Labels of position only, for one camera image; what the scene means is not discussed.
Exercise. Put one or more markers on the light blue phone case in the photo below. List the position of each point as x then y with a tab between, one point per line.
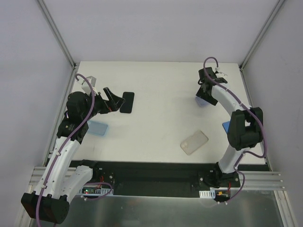
97	128

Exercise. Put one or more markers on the horizontal aluminium extrusion rail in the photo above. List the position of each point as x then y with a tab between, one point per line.
254	180

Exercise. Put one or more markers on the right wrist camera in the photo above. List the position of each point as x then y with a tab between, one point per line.
220	74

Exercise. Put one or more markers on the right aluminium frame post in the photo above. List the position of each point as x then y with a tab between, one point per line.
263	31

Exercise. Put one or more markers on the dark blue phone case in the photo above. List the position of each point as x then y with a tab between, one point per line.
226	126

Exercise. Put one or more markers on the clear translucent phone case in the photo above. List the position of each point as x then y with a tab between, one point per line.
194	142

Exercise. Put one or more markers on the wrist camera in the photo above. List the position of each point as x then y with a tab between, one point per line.
85	86
220	74

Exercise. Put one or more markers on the black smartphone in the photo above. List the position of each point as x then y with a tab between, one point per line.
128	104

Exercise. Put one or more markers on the aluminium frame post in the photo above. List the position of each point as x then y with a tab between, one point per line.
263	31
56	33

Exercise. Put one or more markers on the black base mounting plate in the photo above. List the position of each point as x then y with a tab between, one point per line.
183	180

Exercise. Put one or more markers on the right white slotted cable duct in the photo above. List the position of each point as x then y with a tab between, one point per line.
207	194

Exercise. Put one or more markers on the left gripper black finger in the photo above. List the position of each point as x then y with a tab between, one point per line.
114	104
111	96

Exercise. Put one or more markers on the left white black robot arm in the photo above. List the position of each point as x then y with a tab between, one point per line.
51	198

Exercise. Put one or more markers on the lavender phone case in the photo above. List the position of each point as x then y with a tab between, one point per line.
201	102

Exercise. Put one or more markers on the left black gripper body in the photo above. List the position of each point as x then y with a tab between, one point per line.
107	100

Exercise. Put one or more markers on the left aluminium frame post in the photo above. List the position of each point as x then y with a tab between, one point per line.
56	33

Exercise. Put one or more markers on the white slotted cable duct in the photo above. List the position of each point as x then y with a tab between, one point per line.
93	191
207	194

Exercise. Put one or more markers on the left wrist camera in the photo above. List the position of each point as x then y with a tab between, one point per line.
85	86

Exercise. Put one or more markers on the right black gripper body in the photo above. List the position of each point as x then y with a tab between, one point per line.
205	96

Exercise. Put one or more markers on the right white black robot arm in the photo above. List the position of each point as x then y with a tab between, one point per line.
243	133

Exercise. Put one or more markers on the left white slotted cable duct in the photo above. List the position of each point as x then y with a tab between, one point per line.
93	191

